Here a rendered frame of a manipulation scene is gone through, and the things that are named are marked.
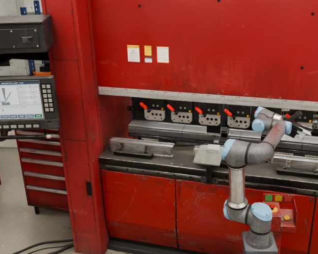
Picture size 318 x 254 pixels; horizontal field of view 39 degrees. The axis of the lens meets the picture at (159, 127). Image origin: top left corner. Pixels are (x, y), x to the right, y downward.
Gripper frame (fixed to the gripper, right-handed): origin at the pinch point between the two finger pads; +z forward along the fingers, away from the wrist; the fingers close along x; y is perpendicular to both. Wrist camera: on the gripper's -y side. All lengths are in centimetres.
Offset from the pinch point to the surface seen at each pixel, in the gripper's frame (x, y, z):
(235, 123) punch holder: -24, 20, -47
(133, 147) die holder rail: -25, 70, -111
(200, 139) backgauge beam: -54, 51, -72
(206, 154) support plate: -16, 47, -56
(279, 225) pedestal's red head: 0, 62, 6
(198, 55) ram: -11, -15, -86
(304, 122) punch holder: -27.1, 1.3, -7.3
